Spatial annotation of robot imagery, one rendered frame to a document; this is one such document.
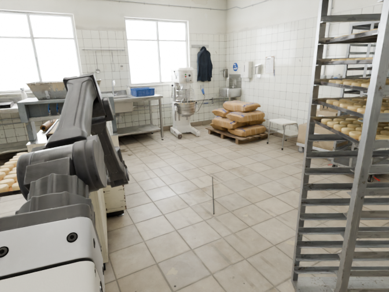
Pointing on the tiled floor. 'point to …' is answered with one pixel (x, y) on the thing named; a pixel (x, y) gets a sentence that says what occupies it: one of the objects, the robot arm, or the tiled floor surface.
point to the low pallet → (237, 135)
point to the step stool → (283, 129)
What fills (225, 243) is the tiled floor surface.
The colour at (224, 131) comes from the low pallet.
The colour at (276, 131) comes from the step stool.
